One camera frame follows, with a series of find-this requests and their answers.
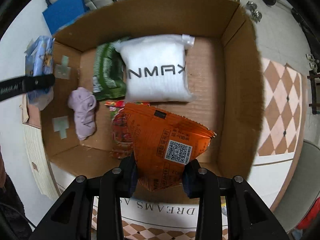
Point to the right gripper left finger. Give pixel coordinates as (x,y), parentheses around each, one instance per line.
(128,176)

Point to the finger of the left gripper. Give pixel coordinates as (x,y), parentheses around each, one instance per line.
(24,84)

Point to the blue cartoon tissue pack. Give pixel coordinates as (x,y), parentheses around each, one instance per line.
(39,61)

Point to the white NMAX pillow pack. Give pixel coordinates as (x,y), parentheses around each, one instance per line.
(156,69)

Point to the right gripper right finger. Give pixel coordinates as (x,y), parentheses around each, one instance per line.
(191,178)

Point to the cardboard box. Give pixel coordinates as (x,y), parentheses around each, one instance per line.
(224,22)

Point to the green snack bag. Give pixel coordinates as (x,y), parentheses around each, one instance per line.
(108,72)

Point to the chrome dumbbell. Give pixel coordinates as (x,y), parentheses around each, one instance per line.
(255,15)

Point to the checkered tablecloth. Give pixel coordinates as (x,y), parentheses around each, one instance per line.
(254,105)

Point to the orange snack bag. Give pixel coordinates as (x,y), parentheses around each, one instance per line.
(163,143)

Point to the red candy bag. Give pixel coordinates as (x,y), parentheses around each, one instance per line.
(122,142)

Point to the red object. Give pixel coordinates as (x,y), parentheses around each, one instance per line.
(311,215)

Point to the purple cloth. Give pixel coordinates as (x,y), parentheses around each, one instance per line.
(83,103)

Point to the blue mat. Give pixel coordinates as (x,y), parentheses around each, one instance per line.
(62,13)

